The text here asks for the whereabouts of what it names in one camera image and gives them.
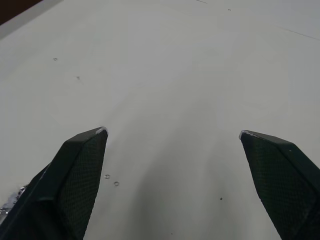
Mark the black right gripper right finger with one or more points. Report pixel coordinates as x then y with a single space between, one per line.
282 185

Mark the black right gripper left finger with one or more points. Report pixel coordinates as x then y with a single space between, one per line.
67 185

